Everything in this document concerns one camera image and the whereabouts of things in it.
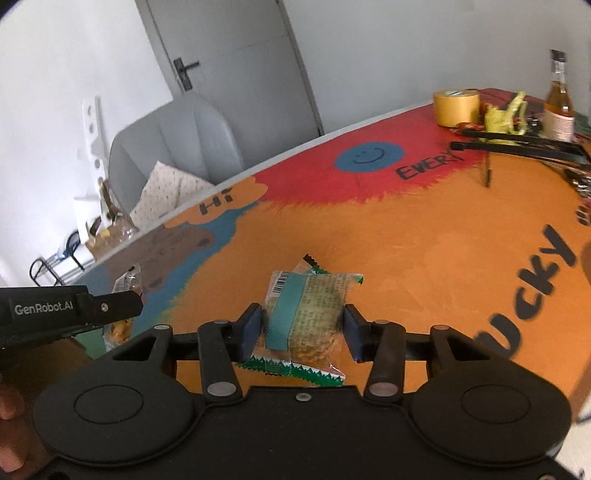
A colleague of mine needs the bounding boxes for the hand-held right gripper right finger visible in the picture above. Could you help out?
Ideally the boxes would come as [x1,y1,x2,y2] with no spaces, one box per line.
[343,304,499,400]

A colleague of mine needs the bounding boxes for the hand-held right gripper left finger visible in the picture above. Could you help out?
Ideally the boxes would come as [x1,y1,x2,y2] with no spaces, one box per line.
[110,302,265,400]

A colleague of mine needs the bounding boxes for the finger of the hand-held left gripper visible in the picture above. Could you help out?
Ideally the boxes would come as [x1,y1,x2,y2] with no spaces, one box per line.
[88,290,144,330]

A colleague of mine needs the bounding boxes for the clear packet yellow snack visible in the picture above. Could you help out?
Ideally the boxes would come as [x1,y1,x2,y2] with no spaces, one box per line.
[104,263,144,354]

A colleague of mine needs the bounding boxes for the teal green snack packet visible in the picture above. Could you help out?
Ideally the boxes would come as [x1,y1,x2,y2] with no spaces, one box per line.
[235,253,365,386]

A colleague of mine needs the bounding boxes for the person's left hand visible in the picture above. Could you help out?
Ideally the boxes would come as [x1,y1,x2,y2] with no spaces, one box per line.
[0,383,26,468]

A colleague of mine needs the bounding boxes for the black metal rack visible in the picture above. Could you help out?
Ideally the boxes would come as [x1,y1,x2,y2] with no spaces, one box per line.
[30,231,86,287]

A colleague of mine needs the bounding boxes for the small cardboard box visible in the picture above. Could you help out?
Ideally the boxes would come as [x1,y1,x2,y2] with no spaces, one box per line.
[84,210,139,259]

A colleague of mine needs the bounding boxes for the dotted beige cushion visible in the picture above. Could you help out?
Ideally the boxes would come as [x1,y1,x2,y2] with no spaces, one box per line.
[129,161,215,232]

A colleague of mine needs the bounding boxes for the grey chair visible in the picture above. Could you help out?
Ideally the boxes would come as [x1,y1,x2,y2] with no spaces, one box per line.
[108,92,245,217]

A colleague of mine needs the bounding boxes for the white foam board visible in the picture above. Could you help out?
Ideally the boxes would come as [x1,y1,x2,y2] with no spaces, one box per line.
[74,96,112,217]

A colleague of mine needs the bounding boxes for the yellow tape roll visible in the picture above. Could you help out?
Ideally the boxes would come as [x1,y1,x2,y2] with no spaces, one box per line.
[433,89,482,128]

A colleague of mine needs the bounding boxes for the black long bar tool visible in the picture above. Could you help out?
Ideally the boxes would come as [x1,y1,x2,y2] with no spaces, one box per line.
[450,127,591,164]

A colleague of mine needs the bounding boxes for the yellow green wrapper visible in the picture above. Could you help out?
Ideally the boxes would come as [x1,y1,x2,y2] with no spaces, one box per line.
[482,91,528,132]

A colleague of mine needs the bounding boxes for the grey door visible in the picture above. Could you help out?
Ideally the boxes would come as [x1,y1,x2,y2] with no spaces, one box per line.
[136,0,324,137]

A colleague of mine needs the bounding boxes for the small glass bottle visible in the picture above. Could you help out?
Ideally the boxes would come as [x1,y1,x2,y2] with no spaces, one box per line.
[542,48,576,141]

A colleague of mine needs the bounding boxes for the black door handle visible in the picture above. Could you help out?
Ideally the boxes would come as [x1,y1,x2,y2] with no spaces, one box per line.
[173,58,201,93]

